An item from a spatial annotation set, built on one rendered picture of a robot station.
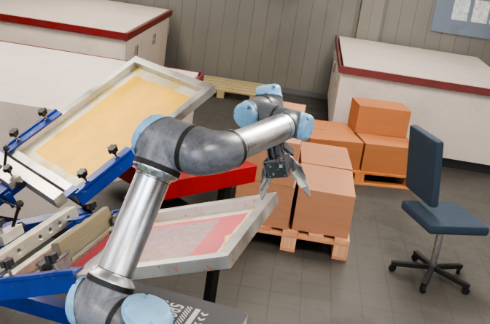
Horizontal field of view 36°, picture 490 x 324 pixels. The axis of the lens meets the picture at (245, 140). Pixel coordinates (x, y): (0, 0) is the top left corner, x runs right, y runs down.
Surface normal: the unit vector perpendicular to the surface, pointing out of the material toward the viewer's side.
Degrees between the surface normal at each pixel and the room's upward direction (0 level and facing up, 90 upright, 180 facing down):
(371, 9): 90
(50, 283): 90
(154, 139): 63
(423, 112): 90
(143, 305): 8
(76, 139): 32
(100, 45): 90
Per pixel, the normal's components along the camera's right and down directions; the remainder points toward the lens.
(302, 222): -0.10, 0.27
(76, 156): -0.26, -0.75
